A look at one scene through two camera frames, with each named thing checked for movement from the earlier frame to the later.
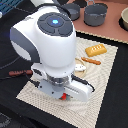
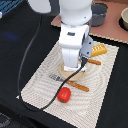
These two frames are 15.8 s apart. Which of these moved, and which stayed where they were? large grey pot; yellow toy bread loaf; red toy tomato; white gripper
Moved: white gripper
Stayed: large grey pot; red toy tomato; yellow toy bread loaf
